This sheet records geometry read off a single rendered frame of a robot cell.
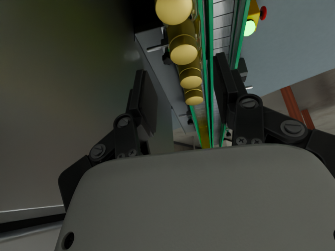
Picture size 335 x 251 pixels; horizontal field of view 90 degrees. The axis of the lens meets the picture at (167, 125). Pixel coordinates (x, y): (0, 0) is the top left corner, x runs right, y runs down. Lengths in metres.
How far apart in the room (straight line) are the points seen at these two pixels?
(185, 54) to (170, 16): 0.05
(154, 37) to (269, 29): 0.47
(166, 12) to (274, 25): 0.69
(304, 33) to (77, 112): 0.89
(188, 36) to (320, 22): 0.77
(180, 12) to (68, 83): 0.13
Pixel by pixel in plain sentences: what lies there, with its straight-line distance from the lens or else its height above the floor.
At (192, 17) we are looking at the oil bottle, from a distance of 0.28.
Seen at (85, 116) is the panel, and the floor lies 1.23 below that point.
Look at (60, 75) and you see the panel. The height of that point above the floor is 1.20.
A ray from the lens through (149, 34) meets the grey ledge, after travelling 0.56.
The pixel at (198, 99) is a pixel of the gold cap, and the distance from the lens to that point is 0.31.
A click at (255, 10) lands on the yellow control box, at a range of 0.68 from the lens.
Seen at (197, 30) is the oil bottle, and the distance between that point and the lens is 0.30.
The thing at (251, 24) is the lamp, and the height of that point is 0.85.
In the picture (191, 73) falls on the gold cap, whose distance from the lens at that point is 0.25.
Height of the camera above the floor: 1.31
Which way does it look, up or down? 22 degrees down
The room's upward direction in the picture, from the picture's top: 176 degrees clockwise
